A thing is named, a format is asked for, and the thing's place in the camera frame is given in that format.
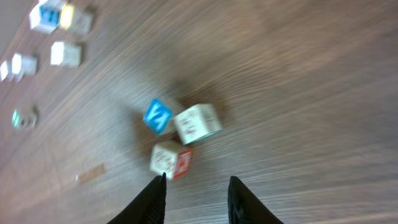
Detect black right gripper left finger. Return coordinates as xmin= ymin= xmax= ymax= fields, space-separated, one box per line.
xmin=108 ymin=172 xmax=167 ymax=224

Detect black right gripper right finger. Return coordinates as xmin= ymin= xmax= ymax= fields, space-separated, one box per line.
xmin=228 ymin=176 xmax=283 ymax=224

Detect green side animal block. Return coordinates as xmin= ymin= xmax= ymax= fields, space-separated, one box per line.
xmin=149 ymin=141 xmax=193 ymax=179

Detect blue 2 number block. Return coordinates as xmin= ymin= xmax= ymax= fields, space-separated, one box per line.
xmin=143 ymin=98 xmax=185 ymax=135

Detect green Z letter block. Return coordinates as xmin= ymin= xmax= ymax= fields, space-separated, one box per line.
xmin=174 ymin=103 xmax=223 ymax=145

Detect yellow K letter block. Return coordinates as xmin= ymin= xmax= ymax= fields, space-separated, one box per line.
xmin=59 ymin=4 xmax=93 ymax=35

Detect red side bird block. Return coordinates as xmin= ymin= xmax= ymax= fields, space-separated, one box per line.
xmin=29 ymin=0 xmax=67 ymax=34

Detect green J letter block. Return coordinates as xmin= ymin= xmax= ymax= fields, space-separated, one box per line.
xmin=12 ymin=108 xmax=39 ymax=131

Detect white 8 number block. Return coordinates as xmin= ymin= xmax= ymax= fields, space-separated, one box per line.
xmin=50 ymin=41 xmax=81 ymax=67

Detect teal top 8 block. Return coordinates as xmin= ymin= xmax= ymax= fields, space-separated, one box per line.
xmin=11 ymin=53 xmax=38 ymax=76

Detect red U letter block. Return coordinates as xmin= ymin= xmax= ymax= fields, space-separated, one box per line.
xmin=1 ymin=60 xmax=14 ymax=82

